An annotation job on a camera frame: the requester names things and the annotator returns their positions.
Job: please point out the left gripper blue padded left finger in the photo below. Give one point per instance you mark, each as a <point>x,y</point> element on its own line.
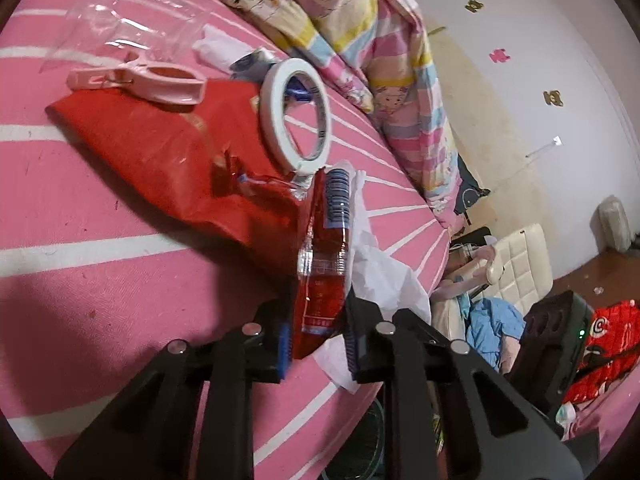
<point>283,332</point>

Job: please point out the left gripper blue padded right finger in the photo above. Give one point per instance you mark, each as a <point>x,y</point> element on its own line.
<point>352,333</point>

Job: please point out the white tissue paper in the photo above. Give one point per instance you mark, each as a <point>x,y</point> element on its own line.
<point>374,276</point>

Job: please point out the small red snack packet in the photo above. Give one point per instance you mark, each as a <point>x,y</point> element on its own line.
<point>322,264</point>

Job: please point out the red plastic snack bag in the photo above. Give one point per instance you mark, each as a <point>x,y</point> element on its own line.
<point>207,165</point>

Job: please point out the white tape roll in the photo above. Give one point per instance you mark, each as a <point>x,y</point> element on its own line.
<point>299,134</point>

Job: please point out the blue white tissue pack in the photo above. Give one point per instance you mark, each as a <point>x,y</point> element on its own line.
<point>254,67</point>

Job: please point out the round trash bin black liner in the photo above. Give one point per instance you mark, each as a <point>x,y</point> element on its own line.
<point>368,452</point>

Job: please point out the red snack bag on desk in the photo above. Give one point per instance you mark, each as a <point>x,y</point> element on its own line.
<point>611,351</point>

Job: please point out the blue garment on chair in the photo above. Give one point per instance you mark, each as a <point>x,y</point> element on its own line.
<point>490,320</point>

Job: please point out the cream leather office chair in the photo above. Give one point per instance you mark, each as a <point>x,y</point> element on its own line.
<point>516,268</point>

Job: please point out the dark blue pillow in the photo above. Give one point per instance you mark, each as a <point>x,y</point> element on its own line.
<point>469,191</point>

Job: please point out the pink white striped bed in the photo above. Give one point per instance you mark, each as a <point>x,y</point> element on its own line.
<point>93,281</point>

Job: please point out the pink plastic clothes clip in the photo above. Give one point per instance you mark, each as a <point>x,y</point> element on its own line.
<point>162,83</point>

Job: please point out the pink cartoon patterned duvet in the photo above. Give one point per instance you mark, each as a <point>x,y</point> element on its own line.
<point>376,54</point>

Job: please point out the clear plastic bag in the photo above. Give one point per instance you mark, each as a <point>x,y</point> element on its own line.
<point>106,32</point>

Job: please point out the brown bear wall sticker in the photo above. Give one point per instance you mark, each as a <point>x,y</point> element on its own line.
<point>553,98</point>
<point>474,6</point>

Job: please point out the pink bear wall sticker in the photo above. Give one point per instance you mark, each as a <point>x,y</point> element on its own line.
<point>499,56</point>

